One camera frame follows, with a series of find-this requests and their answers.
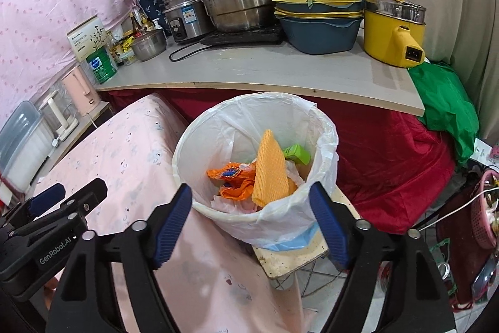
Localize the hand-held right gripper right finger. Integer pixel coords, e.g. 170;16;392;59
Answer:
309;182;457;333

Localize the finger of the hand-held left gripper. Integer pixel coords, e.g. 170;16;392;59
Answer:
0;187;67;228
8;178;108;237

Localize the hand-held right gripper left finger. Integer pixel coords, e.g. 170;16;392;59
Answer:
46;183;193;333

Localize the trash bin with white liner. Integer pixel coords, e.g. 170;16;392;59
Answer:
172;92;339;252

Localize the yellow foam fruit net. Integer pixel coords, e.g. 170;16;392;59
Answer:
283;175;299;197
251;129;297;207

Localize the orange snack wrapper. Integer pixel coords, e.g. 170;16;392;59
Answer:
206;161;258;207

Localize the green white small carton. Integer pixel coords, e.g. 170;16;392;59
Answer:
281;144;312;166

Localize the white dish drainer grey lid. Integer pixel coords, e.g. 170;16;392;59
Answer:
0;101;53;193

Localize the pink printed tablecloth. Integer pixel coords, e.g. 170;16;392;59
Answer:
23;93;308;333

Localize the red cloth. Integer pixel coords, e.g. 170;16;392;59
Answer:
97;85;457;236

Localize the pink electric kettle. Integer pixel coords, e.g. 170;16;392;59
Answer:
61;66;100;118

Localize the green canister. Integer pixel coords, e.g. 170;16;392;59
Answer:
85;46;118;85

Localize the dark tea canister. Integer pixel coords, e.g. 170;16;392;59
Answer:
107;40;123;64

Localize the pink plastic basket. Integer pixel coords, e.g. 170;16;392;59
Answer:
470;169;499;250

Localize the beige cardboard box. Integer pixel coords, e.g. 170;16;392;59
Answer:
66;15;112;62

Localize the small steel pot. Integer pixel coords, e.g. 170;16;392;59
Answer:
132;28;168;62

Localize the green cloth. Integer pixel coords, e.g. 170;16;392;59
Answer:
407;62;480;168

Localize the dark sauce bottle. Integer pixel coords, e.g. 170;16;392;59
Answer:
128;11;143;39

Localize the blue basin yellow rim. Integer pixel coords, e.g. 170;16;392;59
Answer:
274;7;365;23
278;16;365;56
272;0;365;14

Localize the pink dotted curtain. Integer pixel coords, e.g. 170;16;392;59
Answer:
0;0;143;115

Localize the yellow electric pot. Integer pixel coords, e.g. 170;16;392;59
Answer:
362;0;427;68

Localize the steel rice cooker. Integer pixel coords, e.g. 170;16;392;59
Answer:
161;0;213;43

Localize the black induction cooktop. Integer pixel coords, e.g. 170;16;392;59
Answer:
200;25;285;46

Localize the glass kettle white handle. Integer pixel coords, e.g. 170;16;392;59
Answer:
39;90;79;142

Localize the black power cable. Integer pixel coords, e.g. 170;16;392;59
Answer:
168;42;219;62

